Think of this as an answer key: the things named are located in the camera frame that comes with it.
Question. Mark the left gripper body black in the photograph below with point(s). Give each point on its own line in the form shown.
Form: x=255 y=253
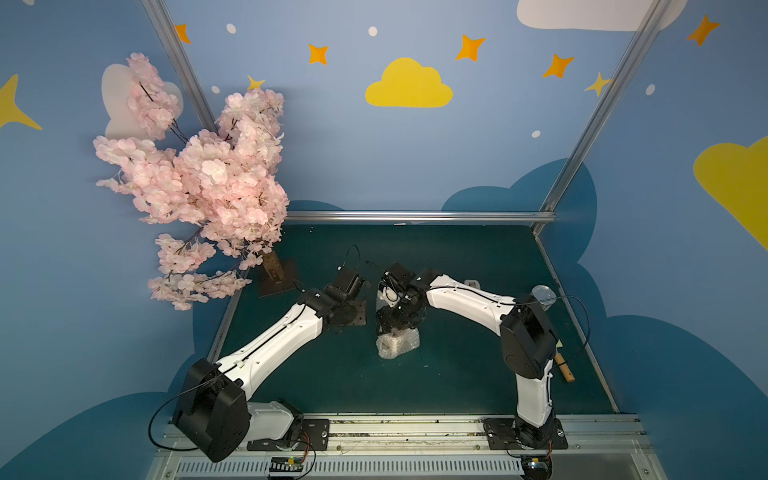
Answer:
x=352 y=308

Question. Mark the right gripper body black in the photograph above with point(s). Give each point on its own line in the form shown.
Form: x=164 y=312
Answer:
x=395 y=311

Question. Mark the bubble wrap sheet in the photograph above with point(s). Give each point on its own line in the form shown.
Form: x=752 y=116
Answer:
x=397 y=342

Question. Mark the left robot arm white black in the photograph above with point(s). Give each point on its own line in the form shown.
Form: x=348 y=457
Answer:
x=215 y=411

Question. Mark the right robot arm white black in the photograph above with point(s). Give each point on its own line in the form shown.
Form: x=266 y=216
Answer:
x=528 y=339

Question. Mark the white tape dispenser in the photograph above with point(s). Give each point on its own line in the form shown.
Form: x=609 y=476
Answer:
x=472 y=283

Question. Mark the small circuit board left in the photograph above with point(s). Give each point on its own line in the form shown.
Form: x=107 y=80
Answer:
x=290 y=467

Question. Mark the pink cherry blossom tree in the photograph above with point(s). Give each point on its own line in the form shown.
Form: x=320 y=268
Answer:
x=223 y=182

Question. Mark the small round device right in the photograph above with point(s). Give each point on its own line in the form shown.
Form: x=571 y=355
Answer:
x=535 y=468

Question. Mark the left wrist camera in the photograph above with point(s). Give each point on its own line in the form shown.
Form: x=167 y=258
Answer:
x=347 y=285

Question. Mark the tree base plate dark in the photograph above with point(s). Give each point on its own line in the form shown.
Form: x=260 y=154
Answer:
x=278 y=277

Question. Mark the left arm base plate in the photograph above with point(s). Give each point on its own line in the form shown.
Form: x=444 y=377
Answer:
x=313 y=433

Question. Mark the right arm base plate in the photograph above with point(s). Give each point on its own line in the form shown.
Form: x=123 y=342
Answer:
x=510 y=433

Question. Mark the green garden fork wooden handle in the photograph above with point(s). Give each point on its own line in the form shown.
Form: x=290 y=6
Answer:
x=562 y=364

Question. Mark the aluminium rail front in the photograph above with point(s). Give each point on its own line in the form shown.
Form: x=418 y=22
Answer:
x=431 y=447

